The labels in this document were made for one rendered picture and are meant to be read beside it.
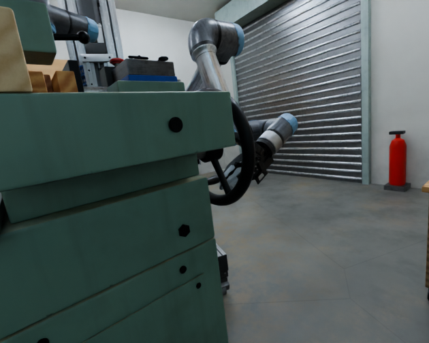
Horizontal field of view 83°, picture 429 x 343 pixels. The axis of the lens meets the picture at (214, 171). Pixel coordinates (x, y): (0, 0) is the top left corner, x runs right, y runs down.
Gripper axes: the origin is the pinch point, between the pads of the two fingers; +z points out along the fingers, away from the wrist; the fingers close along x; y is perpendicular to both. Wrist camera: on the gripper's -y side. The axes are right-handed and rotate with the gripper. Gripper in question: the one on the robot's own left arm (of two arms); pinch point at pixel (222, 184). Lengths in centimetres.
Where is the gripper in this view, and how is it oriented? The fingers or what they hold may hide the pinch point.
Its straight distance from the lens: 69.4
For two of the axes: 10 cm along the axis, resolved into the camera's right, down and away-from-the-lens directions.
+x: -6.0, -1.3, 7.9
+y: 4.6, 7.5, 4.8
